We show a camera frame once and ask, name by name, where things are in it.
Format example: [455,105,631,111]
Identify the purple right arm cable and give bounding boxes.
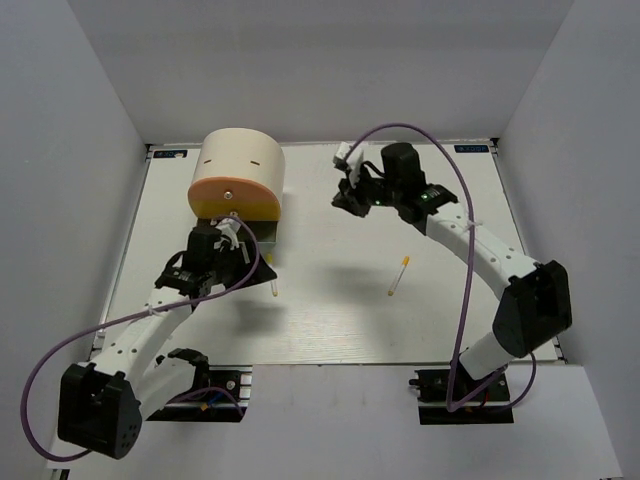
[344,123,537,414]

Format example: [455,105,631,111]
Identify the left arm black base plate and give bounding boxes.
[149,366,253,423]

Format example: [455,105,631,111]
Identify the blue logo sticker left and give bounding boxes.
[152,149,188,159]

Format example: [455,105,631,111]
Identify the white pen orange-yellow cap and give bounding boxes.
[387,256,410,296]

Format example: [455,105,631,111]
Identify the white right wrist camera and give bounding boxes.
[333,142,364,188]

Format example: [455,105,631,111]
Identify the blue logo sticker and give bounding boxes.
[152,149,188,159]
[454,144,490,154]

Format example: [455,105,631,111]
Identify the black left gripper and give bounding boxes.
[208,238,278,291]

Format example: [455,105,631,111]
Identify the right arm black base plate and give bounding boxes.
[408,363,515,426]

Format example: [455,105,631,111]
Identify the grey-green organizer drawer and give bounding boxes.
[197,217,279,251]

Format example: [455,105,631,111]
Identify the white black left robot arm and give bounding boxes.
[57,216,277,459]

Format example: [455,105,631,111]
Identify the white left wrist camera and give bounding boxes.
[210,216,241,251]

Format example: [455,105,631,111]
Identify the cream round drawer organizer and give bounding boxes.
[191,128,286,215]

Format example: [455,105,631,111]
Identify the orange organizer drawer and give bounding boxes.
[187,177,279,202]

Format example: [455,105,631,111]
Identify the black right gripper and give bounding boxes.
[332,163,402,218]

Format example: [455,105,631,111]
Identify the white pen bright yellow cap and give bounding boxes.
[265,252,279,297]

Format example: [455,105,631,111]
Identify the blue logo sticker right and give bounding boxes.
[454,144,490,154]

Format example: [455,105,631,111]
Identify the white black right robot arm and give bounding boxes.
[332,142,572,399]

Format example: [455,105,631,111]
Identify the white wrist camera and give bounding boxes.
[333,142,364,188]
[210,216,241,251]

